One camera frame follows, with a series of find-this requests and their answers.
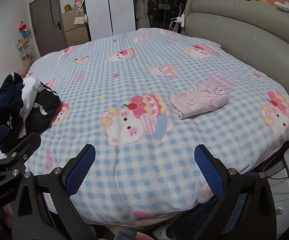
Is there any pile of dark clothes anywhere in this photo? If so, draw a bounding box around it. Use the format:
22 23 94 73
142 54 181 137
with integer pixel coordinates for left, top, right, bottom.
0 73 61 154

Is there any person's left hand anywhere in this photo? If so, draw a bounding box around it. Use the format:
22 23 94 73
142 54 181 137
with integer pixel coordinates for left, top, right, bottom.
3 204 13 228

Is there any white toy shelf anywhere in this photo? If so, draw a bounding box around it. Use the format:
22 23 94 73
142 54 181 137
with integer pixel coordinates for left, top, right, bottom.
16 38 35 69

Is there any red blue plush toy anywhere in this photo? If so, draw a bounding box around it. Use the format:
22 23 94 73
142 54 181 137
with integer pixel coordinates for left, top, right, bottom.
19 21 31 38

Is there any folded pink cartoon garment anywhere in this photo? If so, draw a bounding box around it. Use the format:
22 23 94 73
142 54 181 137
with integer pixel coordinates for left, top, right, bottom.
170 81 229 120

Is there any beige cabinet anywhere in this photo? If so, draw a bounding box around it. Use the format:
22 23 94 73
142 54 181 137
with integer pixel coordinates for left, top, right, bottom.
62 8 89 47

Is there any blue checkered cartoon blanket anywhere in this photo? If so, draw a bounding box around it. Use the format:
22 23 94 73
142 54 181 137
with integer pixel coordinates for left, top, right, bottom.
26 28 289 226

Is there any grey room door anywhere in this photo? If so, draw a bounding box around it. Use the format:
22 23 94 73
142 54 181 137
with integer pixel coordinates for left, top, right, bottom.
29 0 67 56

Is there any white handbag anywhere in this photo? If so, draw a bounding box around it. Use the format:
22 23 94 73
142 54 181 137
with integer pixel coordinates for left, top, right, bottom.
74 13 85 25

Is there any grey padded headboard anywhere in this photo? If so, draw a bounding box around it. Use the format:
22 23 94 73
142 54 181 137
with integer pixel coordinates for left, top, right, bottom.
182 0 289 94

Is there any white wardrobe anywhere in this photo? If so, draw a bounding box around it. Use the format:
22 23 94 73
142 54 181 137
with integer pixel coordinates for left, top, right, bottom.
85 0 136 40

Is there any white power strip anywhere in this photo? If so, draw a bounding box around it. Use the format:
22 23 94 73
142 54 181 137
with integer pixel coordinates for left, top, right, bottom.
169 13 185 32

